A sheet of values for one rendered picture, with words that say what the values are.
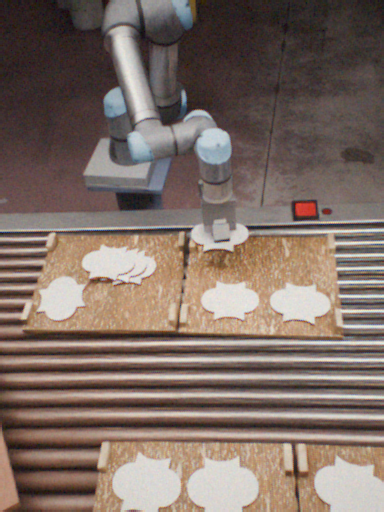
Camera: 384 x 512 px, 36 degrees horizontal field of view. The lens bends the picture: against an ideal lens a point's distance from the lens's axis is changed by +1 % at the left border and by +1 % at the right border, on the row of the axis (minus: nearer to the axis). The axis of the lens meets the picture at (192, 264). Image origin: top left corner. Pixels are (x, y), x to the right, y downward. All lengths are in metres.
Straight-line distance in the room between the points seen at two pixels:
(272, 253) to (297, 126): 2.21
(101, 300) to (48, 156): 2.30
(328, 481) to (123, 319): 0.64
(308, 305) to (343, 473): 0.44
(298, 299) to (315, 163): 2.04
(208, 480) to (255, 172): 2.40
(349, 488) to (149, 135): 0.88
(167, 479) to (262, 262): 0.66
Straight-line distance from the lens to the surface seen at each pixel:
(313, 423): 1.40
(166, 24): 1.66
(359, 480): 1.31
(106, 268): 1.64
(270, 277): 1.61
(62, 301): 1.62
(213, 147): 1.33
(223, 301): 1.54
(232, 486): 1.29
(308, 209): 1.82
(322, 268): 1.64
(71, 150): 3.82
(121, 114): 1.96
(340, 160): 3.55
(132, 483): 1.31
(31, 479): 1.40
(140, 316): 1.55
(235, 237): 1.53
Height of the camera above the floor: 2.14
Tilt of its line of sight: 47 degrees down
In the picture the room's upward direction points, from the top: 7 degrees counter-clockwise
